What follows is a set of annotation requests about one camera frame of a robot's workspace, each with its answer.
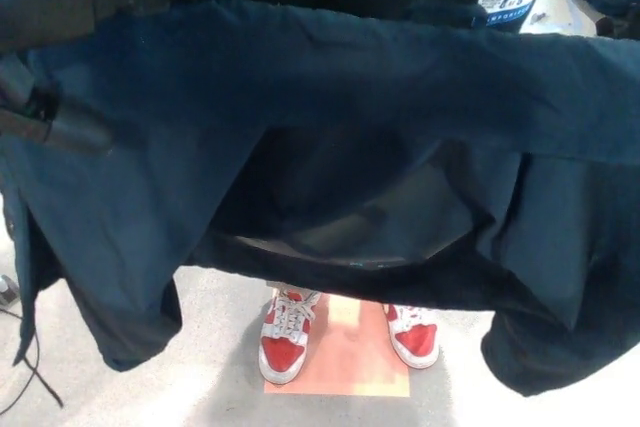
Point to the navy blue coat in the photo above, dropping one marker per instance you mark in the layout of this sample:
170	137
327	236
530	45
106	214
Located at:
200	97

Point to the person's right red white sneaker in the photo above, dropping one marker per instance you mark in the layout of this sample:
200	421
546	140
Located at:
282	352

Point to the person's red white sneaker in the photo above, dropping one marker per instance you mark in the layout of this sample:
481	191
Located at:
415	339
282	352

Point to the person's left red white sneaker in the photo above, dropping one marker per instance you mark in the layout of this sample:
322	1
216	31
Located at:
415	339

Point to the small dark floor device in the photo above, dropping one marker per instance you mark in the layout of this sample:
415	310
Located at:
7	292

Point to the orange floor marker sheet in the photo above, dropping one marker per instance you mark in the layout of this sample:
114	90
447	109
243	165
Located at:
350	362

